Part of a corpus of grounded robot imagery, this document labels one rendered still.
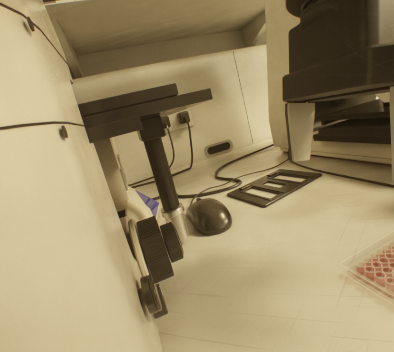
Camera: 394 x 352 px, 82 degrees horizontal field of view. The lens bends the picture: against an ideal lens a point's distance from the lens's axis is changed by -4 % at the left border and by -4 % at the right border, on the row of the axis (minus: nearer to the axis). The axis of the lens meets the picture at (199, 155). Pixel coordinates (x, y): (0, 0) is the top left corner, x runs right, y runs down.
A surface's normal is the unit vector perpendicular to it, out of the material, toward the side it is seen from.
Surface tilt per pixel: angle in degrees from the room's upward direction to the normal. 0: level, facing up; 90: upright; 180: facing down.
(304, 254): 0
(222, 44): 90
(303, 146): 90
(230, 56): 90
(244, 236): 0
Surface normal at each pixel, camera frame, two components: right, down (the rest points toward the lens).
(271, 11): -0.92, 0.28
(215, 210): 0.00, -0.75
